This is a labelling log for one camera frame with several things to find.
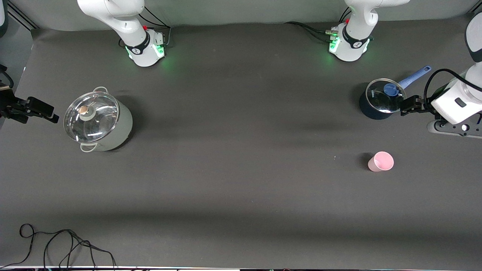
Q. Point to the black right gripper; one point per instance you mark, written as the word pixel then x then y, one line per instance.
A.
pixel 8 105

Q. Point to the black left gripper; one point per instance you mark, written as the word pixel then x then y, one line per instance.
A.
pixel 420 106

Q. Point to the pink plastic cup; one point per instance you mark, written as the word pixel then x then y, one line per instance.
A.
pixel 381 162

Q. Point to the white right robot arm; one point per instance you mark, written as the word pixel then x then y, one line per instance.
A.
pixel 135 41

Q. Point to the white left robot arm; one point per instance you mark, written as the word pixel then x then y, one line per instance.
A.
pixel 354 37

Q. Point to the glass lid with blue knob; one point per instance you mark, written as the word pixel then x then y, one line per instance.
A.
pixel 384 98

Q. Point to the dark blue saucepan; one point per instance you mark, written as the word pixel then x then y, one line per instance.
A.
pixel 371 112

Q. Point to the glass lid with wooden knob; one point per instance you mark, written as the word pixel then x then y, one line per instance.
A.
pixel 94 116

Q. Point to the black background stand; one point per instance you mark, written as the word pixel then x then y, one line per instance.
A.
pixel 3 67

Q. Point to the grey stock pot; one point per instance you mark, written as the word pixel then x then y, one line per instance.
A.
pixel 120 128

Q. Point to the dark grey table mat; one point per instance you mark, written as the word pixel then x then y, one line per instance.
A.
pixel 241 169

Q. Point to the black frame rail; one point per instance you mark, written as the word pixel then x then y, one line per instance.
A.
pixel 22 18

